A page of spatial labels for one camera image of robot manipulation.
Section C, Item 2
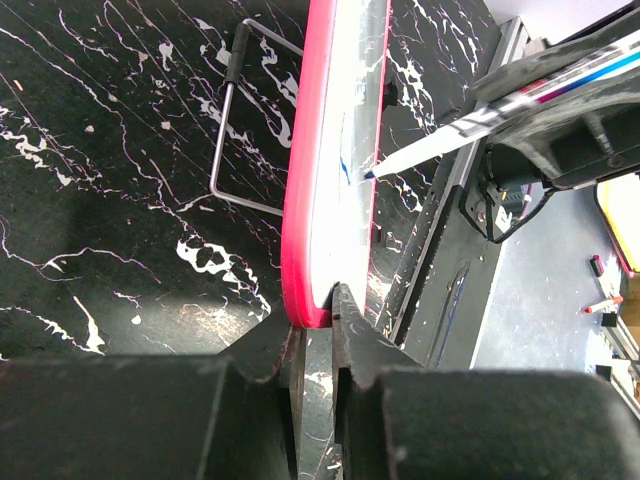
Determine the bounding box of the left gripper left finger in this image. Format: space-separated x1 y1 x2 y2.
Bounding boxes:
1 307 306 479

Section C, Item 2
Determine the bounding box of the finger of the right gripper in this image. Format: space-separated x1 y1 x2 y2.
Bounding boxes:
473 8 639 103
484 74 639 190

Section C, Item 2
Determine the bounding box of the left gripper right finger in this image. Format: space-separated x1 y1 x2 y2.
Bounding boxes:
332 284 639 479

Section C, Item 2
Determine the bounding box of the blue capped whiteboard marker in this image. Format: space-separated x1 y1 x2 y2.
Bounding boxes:
363 31 639 180

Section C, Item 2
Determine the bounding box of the pink framed whiteboard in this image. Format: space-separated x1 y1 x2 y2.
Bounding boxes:
281 1 391 329

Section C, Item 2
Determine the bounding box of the red marker on floor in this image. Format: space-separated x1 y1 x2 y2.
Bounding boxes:
584 296 624 314

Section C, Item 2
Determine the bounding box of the whiteboard metal wire stand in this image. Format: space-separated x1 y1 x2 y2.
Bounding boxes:
209 18 303 217

